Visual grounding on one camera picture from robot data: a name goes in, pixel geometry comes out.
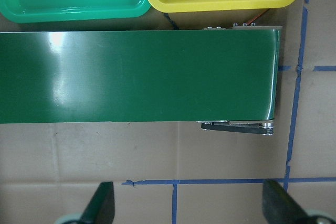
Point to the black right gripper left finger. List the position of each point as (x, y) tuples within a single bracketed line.
[(101, 207)]

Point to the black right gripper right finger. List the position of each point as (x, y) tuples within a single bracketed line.
[(279, 207)]

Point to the green conveyor belt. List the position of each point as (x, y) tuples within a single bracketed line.
[(226, 79)]

